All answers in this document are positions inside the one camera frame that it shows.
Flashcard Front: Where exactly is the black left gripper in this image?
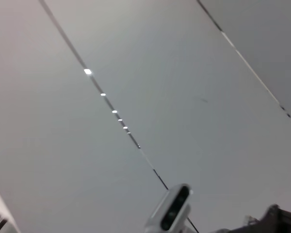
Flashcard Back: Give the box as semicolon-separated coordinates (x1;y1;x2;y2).
215;204;291;233

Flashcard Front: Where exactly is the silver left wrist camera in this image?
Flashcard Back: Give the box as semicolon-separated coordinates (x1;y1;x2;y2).
144;183;194;233

